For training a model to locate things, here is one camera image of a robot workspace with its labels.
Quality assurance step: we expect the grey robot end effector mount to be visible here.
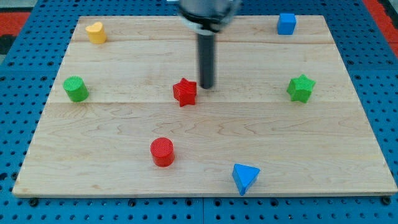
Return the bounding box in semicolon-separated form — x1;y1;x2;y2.
178;0;241;35

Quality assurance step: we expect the blue cube block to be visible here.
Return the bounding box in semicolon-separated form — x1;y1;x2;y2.
277;13;297;35

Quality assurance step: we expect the red star block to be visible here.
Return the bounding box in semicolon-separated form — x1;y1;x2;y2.
173;78;197;107

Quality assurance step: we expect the green cylinder block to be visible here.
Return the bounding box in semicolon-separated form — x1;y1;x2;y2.
63;76;89;102

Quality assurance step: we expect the light wooden board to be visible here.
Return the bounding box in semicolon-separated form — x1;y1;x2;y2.
13;16;397;198

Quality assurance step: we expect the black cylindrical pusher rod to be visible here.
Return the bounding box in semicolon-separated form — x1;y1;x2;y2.
197;34;215;89

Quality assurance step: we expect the blue triangle block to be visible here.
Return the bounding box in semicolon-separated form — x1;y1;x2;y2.
231;164;261;196

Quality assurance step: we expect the red cylinder block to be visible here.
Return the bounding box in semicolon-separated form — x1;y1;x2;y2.
150;137;175;167

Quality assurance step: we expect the green star block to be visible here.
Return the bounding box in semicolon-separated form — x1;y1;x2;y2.
287;74;316;103

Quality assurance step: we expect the yellow heart block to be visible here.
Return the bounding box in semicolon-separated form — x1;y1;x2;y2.
85;22;107;44

